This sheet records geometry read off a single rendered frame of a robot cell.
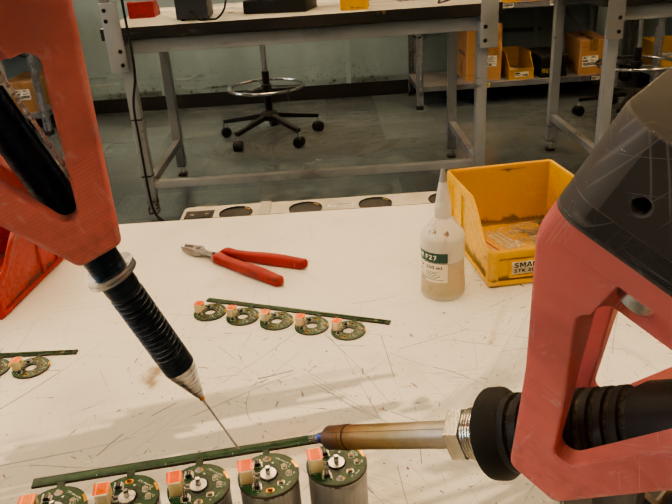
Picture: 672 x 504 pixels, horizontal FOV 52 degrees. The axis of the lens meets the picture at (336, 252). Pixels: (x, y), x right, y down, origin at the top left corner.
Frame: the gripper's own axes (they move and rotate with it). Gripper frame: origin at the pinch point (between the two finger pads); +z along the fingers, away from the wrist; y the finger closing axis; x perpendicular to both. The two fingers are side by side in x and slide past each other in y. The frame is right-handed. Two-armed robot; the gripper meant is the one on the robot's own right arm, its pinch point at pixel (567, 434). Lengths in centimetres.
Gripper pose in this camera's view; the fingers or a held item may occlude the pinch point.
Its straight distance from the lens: 18.9
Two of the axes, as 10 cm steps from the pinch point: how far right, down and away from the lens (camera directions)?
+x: 7.4, 6.1, -2.8
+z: -3.4, 7.0, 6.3
